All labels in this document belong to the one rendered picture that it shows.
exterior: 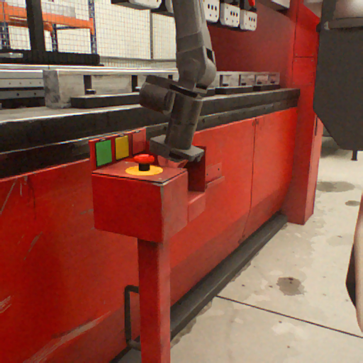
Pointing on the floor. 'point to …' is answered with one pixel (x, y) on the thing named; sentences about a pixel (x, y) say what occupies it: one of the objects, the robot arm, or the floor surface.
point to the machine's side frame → (285, 62)
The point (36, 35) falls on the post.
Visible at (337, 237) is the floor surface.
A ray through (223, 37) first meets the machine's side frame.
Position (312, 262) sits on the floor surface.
